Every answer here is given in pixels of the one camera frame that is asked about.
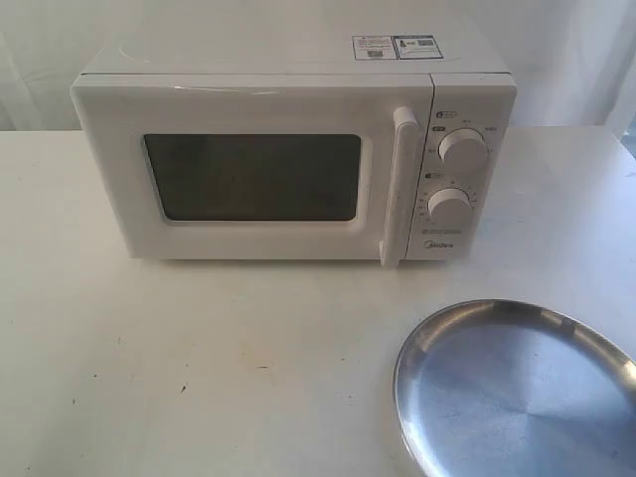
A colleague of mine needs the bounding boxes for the white microwave oven body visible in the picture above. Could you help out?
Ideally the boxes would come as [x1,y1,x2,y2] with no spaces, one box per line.
[79,28,516,262]

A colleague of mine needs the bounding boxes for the lower white control knob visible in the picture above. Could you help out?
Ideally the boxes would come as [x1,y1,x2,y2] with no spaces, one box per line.
[427,188,472,227]

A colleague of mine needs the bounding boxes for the white control knob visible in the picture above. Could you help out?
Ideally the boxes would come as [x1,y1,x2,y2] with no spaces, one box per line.
[438,128,488,172]
[427,188,472,227]

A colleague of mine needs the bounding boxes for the upper white control knob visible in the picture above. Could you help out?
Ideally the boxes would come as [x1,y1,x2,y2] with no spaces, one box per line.
[438,128,488,172]

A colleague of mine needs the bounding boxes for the round stainless steel tray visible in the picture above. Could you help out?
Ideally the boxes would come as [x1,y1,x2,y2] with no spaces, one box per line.
[393,299,635,476]

